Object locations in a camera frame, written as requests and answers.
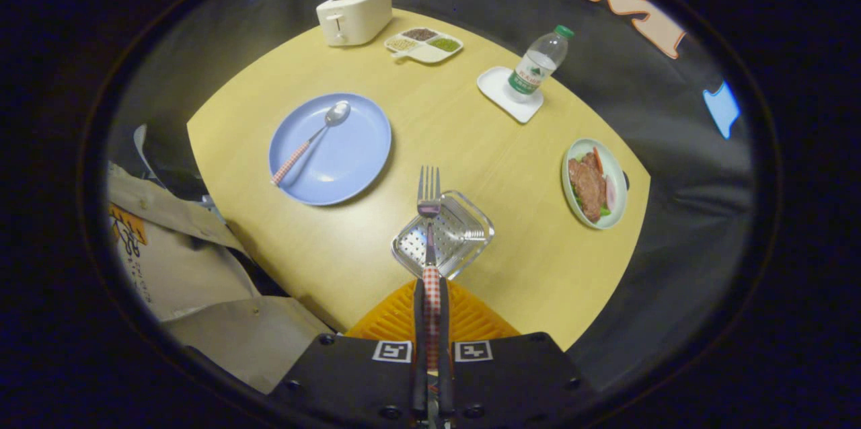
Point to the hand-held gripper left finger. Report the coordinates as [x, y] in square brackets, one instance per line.
[418, 348]

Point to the cream white toaster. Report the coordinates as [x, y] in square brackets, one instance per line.
[356, 19]

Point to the perforated metal cutlery basket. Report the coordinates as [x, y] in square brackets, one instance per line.
[464, 234]

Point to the person's beige jacket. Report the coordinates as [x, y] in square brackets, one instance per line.
[188, 267]

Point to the brown meat slices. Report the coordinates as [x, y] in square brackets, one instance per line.
[586, 183]

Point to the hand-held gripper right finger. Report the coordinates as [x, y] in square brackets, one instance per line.
[446, 362]

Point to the black backdrop cloth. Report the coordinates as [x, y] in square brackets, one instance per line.
[672, 247]

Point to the blue round plate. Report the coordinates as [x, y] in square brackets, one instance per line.
[350, 153]

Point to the white square coaster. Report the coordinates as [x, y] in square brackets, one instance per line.
[494, 83]

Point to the pale green food plate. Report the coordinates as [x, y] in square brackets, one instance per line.
[615, 177]

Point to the white divided dish with beans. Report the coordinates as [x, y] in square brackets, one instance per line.
[430, 54]

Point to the clear water bottle green cap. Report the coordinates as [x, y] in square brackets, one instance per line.
[538, 66]

